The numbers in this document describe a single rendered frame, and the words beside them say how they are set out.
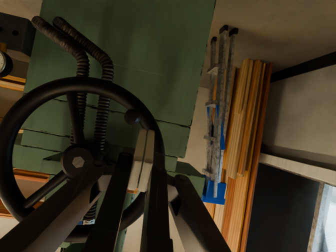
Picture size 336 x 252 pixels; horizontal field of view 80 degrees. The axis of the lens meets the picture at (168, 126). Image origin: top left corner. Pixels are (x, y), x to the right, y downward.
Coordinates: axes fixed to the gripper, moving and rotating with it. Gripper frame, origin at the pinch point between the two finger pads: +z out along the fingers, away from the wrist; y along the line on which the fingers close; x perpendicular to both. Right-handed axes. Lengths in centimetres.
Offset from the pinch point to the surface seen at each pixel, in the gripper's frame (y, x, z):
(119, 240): -1, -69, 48
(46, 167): -18.7, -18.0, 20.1
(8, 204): -19.4, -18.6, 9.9
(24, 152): -28.4, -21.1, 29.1
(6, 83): -156, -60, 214
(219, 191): 57, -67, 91
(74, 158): -10.4, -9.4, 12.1
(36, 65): -29.7, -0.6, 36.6
